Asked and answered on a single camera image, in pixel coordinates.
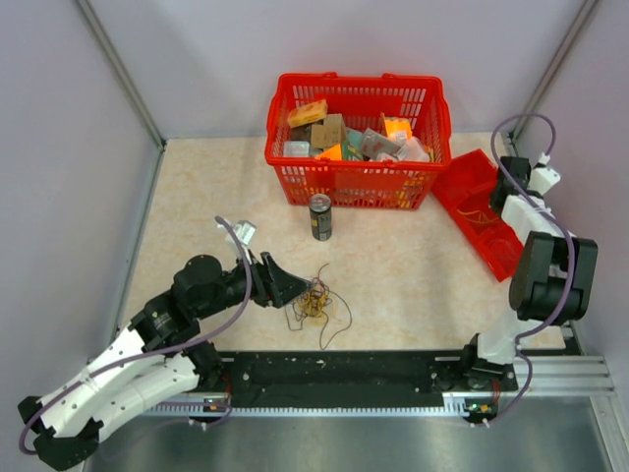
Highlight pink wire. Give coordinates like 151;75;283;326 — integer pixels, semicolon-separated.
488;236;520;260

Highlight black drink can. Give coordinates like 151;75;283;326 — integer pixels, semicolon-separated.
309;194;332;242

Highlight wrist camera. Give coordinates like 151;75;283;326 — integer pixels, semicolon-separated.
226;220;257;247
529;153;561;196

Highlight red compartment tray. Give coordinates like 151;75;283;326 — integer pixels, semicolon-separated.
431;148;523;282

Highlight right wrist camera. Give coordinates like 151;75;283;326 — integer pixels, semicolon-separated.
529;153;561;196

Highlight clear plastic pack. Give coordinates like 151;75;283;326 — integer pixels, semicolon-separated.
282;141;311;158

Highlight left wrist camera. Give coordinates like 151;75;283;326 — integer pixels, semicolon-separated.
226;220;257;247

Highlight yellow snack box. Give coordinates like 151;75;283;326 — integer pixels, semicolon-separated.
287;99;328;128

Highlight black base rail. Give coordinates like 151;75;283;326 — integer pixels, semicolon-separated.
197;350;517;409

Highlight yellow wire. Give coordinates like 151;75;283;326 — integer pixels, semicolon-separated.
456;206;502;228

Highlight orange triangular pack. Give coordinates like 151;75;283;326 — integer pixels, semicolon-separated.
314;144;343;162

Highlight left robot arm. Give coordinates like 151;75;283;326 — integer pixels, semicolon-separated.
18;252;311;471

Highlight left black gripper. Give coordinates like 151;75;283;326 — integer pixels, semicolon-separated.
197;248;313;320

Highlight red plastic shopping basket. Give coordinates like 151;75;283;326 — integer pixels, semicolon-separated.
264;72;452;209

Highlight wire bundle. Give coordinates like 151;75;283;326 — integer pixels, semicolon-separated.
285;263;354;351

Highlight grey printed packet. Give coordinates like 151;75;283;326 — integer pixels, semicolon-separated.
359;128;401;160

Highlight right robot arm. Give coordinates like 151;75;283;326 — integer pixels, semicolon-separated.
458;154;599;389

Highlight orange glowing box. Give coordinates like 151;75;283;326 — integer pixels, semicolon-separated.
381;114;413;144

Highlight brown cardboard box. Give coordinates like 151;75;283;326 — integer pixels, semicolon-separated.
310;113;347;150

